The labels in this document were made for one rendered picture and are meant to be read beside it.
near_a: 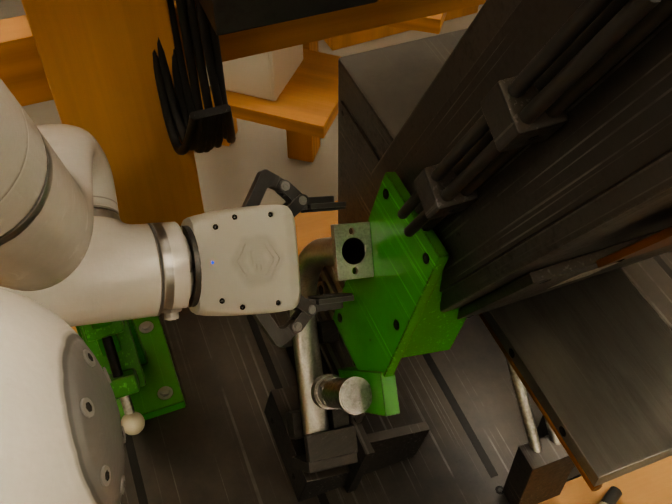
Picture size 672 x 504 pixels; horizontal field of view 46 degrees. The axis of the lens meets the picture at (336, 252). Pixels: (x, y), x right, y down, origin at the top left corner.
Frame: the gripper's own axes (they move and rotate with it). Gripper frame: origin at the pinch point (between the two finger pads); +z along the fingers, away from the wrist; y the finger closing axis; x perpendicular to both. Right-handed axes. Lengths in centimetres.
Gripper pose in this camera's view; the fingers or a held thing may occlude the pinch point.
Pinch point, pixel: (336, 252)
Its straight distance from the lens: 79.0
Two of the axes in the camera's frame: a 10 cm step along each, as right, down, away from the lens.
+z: 9.0, -0.9, 4.3
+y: -0.8, -10.0, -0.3
